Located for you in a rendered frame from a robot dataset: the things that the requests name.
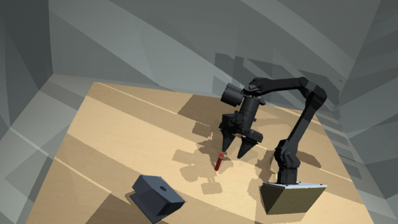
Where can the dark grey sloped panel with hole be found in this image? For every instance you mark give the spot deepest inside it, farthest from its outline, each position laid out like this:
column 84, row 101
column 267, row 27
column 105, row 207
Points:
column 155, row 198

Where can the dark red peg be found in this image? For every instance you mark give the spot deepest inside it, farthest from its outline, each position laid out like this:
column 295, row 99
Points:
column 218, row 162

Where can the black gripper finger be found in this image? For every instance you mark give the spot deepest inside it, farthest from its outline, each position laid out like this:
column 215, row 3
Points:
column 227, row 140
column 246, row 145

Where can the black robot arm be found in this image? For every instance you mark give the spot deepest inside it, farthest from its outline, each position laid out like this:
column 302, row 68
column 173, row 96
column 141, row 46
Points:
column 285, row 153

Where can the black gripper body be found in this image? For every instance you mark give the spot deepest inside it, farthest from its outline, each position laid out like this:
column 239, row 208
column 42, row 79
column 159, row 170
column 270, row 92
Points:
column 246, row 131

